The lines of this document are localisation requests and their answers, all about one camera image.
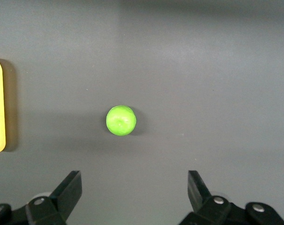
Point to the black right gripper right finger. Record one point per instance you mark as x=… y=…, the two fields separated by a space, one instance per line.
x=200 y=197

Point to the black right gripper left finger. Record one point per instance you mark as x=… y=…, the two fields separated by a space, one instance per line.
x=64 y=197

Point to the green apple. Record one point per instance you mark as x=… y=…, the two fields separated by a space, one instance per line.
x=121 y=120

